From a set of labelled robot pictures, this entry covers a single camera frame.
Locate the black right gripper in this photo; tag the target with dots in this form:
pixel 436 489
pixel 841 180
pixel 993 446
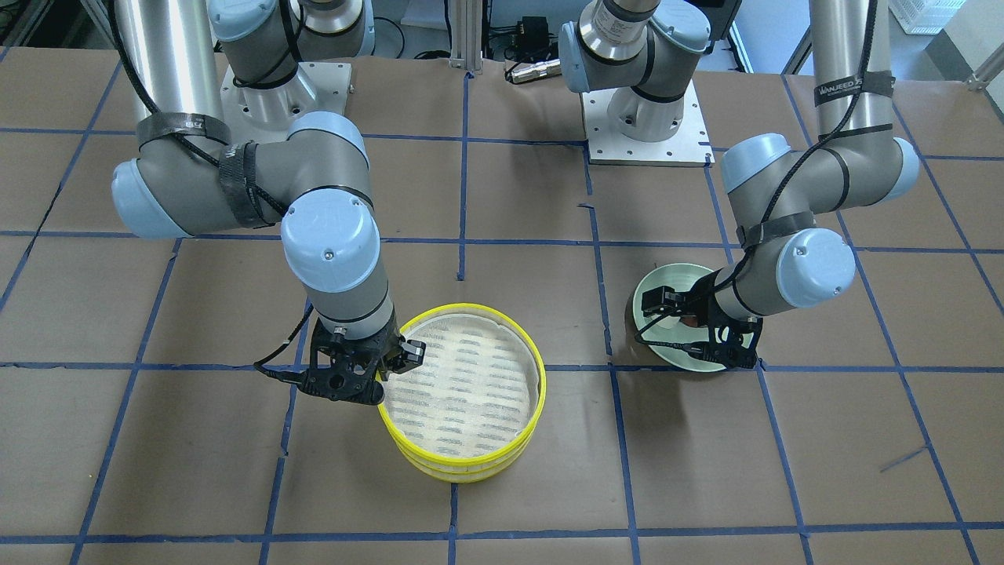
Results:
pixel 390 351

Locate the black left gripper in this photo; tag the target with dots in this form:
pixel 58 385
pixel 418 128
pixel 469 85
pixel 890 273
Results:
pixel 700 304

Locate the yellow bamboo steamer layer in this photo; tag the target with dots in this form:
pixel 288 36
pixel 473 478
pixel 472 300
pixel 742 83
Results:
pixel 462 470
pixel 482 383

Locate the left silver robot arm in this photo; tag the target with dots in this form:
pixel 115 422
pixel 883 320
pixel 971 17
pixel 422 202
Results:
pixel 633 61

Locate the light green plate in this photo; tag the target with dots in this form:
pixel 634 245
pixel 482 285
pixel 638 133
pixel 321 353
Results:
pixel 680 277

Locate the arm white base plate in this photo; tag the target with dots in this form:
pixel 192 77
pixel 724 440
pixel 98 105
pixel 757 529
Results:
pixel 317 86
pixel 624 129

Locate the aluminium frame post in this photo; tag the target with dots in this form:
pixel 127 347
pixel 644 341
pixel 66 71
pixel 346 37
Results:
pixel 466 29

